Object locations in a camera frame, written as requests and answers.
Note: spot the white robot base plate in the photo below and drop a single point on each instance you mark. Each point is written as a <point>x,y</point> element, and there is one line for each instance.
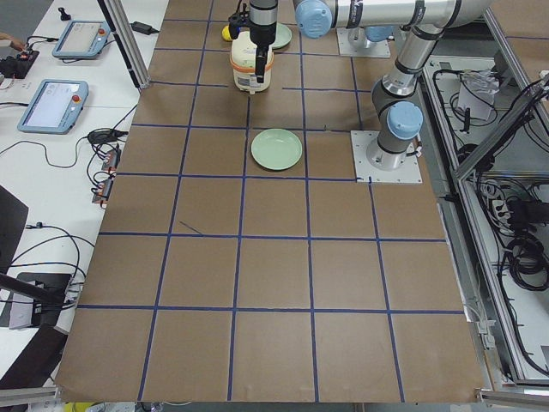
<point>372,165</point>

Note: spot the yellow round object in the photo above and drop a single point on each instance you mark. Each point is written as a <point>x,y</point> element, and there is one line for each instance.
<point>225,34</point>

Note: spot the person hand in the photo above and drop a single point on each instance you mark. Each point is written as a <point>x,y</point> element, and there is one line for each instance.
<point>7,40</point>

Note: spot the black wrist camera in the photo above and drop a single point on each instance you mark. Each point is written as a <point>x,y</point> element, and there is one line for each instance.
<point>238,20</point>

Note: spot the green plate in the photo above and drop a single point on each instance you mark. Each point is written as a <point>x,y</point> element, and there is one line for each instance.
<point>283,36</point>
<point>276,149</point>

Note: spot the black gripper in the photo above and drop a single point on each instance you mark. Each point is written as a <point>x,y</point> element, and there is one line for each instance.
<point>262,35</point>

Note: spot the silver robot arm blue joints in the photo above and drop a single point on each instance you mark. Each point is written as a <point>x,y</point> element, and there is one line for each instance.
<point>426,20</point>

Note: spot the lower teach pendant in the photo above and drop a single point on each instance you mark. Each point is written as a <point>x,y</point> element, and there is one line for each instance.
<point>55,107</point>

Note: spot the white paper bag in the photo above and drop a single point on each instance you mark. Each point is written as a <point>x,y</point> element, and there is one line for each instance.
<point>477,93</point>

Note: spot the aluminium frame post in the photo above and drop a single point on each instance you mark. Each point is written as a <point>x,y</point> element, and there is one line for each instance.
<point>118,22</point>

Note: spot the black monitor stand base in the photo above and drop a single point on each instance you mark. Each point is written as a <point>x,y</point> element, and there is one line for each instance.
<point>35,299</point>

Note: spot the white orange rice cooker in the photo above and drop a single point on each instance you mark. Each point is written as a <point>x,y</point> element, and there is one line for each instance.
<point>243,62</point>

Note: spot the black power adapter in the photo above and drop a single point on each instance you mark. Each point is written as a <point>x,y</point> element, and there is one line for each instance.
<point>143,28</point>

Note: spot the black electronics box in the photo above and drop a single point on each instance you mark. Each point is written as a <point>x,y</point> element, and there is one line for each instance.
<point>19,66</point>

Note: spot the black joystick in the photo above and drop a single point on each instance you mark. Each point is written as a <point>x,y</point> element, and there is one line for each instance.
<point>64,16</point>

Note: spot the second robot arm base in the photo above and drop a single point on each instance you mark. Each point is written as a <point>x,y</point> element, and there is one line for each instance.
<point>365,37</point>

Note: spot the green plate far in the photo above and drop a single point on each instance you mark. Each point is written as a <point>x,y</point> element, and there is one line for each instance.
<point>283,36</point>

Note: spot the brown paper mat blue grid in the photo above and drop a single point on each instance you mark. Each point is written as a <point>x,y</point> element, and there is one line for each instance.
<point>216,279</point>

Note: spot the green plate near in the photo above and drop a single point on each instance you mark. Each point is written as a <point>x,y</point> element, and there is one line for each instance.
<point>276,149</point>

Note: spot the teach pendant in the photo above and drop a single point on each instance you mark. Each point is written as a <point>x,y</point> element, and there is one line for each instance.
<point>55,107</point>
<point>82,40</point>

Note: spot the upper teach pendant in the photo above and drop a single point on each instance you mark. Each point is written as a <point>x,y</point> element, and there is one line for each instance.
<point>82,40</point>

